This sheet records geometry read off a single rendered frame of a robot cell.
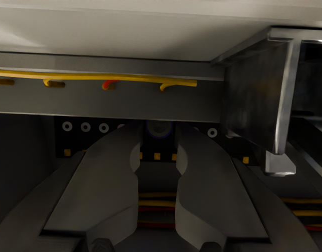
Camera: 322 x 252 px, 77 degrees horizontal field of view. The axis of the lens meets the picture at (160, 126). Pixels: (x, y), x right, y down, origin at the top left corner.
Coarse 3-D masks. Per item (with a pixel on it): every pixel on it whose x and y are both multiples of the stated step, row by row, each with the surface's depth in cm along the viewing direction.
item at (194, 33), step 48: (0, 0) 3; (48, 0) 3; (96, 0) 3; (144, 0) 3; (192, 0) 3; (240, 0) 3; (288, 0) 3; (0, 48) 7; (48, 48) 7; (96, 48) 6; (144, 48) 6; (192, 48) 6
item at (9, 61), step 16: (0, 64) 8; (16, 64) 8; (32, 64) 8; (48, 64) 8; (64, 64) 8; (80, 64) 8; (96, 64) 8; (112, 64) 8; (128, 64) 8; (144, 64) 8; (160, 64) 8; (176, 64) 8; (192, 64) 8; (208, 64) 8
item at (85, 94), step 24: (0, 72) 6; (24, 72) 6; (48, 72) 8; (0, 96) 8; (24, 96) 8; (48, 96) 8; (72, 96) 8; (96, 96) 8; (120, 96) 8; (144, 96) 8; (168, 96) 8; (192, 96) 8; (216, 96) 8; (192, 120) 9; (216, 120) 9
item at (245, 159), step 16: (80, 128) 23; (96, 128) 23; (112, 128) 23; (208, 128) 23; (64, 144) 23; (80, 144) 23; (144, 144) 23; (160, 144) 23; (224, 144) 23; (240, 144) 23; (144, 160) 24; (160, 160) 23; (256, 160) 23
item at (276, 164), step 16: (304, 128) 5; (288, 144) 4; (304, 144) 4; (320, 144) 4; (272, 160) 5; (288, 160) 5; (304, 160) 4; (320, 160) 4; (320, 176) 3; (320, 192) 3
